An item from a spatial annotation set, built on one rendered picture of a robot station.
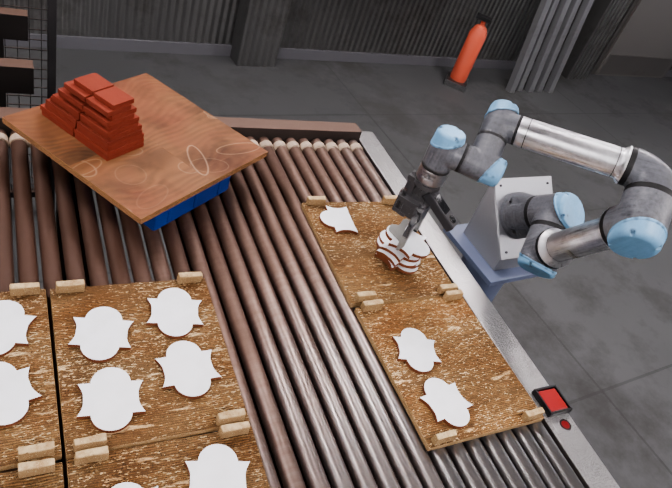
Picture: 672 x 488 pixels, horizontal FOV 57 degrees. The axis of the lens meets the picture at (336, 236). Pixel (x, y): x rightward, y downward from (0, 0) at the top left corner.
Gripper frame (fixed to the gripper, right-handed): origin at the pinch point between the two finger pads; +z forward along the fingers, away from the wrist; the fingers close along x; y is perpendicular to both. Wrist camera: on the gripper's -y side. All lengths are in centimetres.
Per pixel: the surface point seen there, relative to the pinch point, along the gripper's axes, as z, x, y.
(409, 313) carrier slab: 10.1, 13.9, -11.3
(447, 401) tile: 8.9, 34.0, -30.7
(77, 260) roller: 12, 60, 60
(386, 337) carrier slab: 10.1, 26.2, -10.2
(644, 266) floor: 104, -250, -105
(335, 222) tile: 8.9, -1.1, 21.9
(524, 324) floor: 104, -131, -53
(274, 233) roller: 12.3, 13.8, 33.1
